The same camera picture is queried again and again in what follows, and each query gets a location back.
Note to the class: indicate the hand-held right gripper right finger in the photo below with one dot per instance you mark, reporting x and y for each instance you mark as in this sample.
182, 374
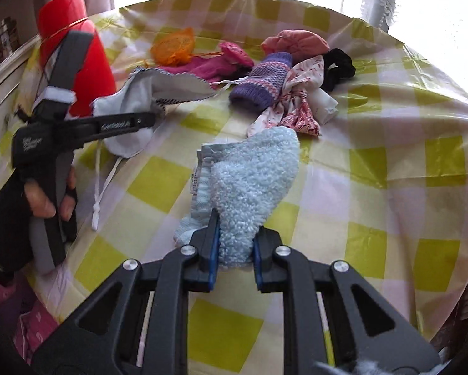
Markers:
256, 258

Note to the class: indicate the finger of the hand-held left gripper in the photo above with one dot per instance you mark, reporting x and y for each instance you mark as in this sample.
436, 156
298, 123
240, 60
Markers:
124, 124

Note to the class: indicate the pink patterned fabric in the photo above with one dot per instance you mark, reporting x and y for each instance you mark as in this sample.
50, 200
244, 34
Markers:
34, 332

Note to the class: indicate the purple knitted sock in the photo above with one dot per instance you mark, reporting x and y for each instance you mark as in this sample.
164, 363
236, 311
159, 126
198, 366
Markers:
257, 82

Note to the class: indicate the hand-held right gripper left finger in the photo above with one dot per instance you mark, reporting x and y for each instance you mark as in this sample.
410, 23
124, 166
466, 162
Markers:
214, 242

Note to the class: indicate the orange mesh bag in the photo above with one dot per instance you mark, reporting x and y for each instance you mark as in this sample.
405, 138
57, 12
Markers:
171, 49

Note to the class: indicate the magenta knitted cloth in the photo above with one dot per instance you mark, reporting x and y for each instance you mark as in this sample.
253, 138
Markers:
214, 68

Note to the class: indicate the person's left hand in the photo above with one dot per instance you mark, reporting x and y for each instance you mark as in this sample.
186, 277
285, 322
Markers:
42, 203

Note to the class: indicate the red thermos bottle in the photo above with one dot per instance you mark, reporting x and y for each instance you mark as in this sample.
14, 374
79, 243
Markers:
93, 66

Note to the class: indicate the pink fabric hat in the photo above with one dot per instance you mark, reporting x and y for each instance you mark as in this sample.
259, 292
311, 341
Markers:
296, 41

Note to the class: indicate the light blue fluffy sock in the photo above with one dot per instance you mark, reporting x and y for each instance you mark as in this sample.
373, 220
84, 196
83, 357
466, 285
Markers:
249, 179

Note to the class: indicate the pink floral white cloth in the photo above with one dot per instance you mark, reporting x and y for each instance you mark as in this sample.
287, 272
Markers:
300, 113

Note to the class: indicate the black scrunchie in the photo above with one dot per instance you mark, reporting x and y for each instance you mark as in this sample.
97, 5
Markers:
337, 66

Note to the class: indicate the yellow checkered plastic tablecloth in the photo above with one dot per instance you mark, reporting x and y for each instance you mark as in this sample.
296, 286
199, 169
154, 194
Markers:
374, 187

